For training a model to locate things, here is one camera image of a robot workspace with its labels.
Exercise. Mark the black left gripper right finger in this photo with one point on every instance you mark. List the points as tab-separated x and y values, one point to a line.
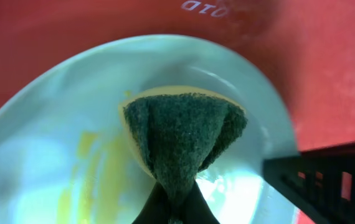
321	183

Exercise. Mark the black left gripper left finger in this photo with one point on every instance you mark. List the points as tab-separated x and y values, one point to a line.
159	210

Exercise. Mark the yellow green sponge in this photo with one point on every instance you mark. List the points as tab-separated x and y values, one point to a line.
177	131

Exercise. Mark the light blue plate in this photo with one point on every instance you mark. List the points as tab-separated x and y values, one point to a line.
64	158

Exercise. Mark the red serving tray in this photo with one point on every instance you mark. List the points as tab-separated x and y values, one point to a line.
306	48

